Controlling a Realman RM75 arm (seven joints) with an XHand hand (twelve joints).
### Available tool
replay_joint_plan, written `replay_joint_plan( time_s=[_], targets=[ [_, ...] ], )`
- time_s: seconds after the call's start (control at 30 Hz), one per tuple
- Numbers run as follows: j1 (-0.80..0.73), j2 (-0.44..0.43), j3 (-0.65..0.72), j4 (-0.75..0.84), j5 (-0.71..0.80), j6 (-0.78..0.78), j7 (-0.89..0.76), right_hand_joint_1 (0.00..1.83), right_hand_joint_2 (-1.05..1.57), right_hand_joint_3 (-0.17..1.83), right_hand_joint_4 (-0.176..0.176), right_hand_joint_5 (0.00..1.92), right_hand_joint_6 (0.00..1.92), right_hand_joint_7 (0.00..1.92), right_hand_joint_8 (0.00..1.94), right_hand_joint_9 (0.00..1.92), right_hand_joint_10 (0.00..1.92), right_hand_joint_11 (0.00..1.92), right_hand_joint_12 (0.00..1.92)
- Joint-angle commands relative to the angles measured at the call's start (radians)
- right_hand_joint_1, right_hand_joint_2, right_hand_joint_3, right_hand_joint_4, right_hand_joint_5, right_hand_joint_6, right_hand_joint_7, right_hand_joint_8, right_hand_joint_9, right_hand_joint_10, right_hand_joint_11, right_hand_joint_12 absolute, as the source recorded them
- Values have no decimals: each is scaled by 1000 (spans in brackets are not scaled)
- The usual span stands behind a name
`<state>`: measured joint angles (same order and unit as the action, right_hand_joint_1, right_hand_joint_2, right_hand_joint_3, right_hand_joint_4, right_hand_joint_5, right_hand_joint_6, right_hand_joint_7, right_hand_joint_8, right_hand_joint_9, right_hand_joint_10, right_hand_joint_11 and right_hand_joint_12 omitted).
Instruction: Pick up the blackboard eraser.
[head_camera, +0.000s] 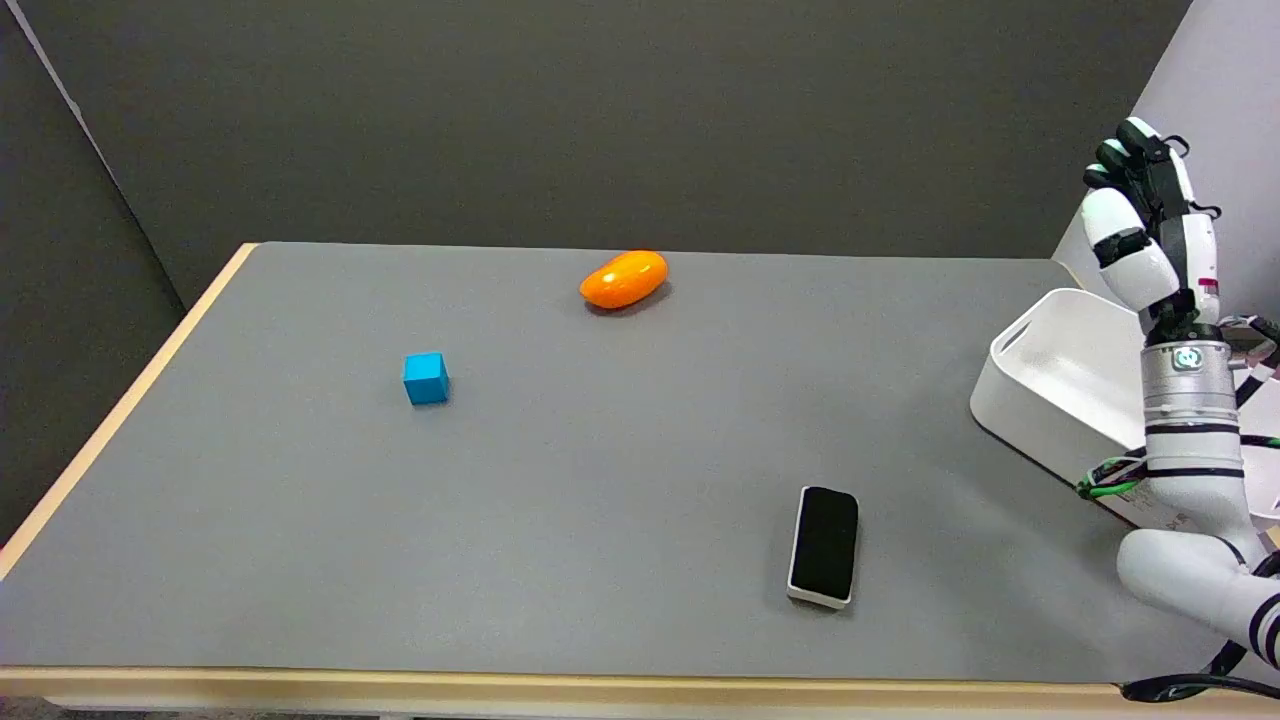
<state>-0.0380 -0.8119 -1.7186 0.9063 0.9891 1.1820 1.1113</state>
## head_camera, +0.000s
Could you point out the orange plastic mango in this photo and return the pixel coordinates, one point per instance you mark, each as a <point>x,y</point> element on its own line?
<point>624,278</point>

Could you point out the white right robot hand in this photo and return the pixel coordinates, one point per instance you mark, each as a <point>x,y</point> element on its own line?
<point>1140,250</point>

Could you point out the white plastic bin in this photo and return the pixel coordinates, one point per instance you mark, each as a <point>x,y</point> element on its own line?
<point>1065,385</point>

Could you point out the grey table mat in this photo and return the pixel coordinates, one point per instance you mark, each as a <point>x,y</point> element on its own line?
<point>560,460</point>

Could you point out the blue cube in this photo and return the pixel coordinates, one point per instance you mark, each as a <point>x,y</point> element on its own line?
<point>426,379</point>

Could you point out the black blackboard eraser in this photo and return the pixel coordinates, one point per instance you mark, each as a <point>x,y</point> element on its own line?
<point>825,545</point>

